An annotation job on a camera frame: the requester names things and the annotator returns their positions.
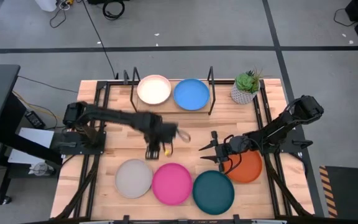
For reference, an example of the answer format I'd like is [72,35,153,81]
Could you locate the thin black desk cable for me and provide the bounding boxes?
[16,75,80,94]

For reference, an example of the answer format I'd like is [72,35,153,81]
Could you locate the peach cream plate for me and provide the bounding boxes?
[136,74,172,105]

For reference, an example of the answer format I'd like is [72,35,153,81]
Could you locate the blue plate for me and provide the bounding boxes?
[173,78,211,111]

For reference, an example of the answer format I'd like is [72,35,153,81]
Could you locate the succulent in white patterned pot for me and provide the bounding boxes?
[230,67,264,105]

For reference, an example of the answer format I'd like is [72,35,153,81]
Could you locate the thin looped black cable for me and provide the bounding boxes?
[48,1,71,29]

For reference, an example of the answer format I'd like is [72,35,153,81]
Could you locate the white flat box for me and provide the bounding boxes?
[7,126,56,166]

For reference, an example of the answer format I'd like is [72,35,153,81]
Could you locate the black aluminium rig frame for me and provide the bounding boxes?
[50,79,315,224]

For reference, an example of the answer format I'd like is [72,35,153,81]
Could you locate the wooden shelf with black frame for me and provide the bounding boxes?
[130,65,216,116]

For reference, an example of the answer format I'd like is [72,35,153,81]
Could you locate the dark teal plate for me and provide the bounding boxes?
[192,170,236,216]

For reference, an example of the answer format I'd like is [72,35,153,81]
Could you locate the coiled black cable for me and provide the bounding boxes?
[102,0,126,21]

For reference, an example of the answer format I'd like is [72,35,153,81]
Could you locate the white bucket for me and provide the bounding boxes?
[35,0,58,12]

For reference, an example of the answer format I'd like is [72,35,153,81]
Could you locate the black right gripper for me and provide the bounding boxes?
[198,130,250,172]

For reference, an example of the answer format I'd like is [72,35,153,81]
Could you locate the clear plastic container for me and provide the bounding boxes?
[29,161,55,177]

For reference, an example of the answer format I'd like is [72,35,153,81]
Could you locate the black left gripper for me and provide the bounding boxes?
[142,113,180,161]

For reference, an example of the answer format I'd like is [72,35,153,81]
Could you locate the black equipment cable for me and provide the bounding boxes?
[333,7,354,27]

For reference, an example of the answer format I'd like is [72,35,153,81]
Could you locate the black hazard striped mat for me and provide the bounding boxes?
[318,165,358,219]

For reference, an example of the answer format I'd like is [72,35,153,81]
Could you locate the pink plate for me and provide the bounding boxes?
[151,162,193,206]

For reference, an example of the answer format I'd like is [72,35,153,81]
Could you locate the long black floor cable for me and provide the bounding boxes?
[81,0,119,80]

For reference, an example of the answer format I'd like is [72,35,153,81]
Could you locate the black power adapter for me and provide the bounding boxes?
[24,110,47,130]

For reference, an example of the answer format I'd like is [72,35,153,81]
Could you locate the grey beige plate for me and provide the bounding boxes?
[114,159,154,199]

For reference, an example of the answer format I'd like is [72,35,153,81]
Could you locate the orange plate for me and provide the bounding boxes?
[222,150,264,184]

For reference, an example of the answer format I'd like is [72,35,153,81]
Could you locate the yellow floor cable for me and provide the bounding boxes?
[12,90,60,125]

